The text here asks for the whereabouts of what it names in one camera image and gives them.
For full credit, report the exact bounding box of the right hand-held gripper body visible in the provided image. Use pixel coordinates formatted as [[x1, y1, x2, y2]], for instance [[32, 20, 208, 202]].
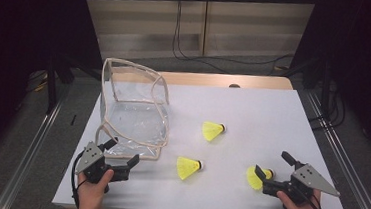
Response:
[[260, 158, 343, 209]]

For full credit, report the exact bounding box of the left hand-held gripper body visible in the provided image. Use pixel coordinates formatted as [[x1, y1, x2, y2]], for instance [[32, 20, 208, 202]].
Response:
[[72, 139, 134, 196]]

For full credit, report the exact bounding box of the yellow shuttlecock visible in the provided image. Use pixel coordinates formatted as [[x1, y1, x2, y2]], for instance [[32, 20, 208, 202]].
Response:
[[245, 165, 276, 193], [175, 155, 204, 183], [201, 120, 227, 144]]

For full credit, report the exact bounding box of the clear plastic bag beige trim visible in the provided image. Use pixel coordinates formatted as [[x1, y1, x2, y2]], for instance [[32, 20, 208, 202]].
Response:
[[92, 56, 176, 163]]

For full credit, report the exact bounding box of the person's left hand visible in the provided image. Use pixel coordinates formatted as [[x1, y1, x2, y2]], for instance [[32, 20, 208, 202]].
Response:
[[74, 165, 116, 209]]

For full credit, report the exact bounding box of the white table cover sheet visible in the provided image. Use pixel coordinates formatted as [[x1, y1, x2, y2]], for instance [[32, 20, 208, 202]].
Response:
[[50, 71, 360, 209]]

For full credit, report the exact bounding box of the black metal stand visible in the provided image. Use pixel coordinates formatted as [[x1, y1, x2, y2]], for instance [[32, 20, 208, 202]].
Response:
[[301, 53, 337, 122], [43, 52, 78, 117]]

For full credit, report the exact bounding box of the black curtain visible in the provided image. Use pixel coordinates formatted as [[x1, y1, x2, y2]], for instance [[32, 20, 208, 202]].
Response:
[[0, 0, 109, 186], [283, 0, 371, 163]]

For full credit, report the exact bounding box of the beige wooden cabinet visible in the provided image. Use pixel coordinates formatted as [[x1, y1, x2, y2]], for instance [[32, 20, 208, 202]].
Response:
[[73, 0, 316, 77]]

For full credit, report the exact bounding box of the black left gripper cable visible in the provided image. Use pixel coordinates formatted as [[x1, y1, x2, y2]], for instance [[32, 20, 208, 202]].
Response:
[[68, 150, 86, 209]]

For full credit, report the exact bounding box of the aluminium floor rail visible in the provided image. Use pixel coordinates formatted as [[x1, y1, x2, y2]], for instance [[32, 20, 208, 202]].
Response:
[[297, 90, 371, 209], [0, 86, 70, 209]]

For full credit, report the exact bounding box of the black floor cable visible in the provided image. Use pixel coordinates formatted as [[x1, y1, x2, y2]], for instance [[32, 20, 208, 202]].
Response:
[[308, 87, 348, 130]]

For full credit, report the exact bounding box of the black wall cable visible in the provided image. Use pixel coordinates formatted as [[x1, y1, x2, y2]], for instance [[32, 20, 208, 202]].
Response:
[[170, 0, 235, 75], [174, 0, 299, 70]]

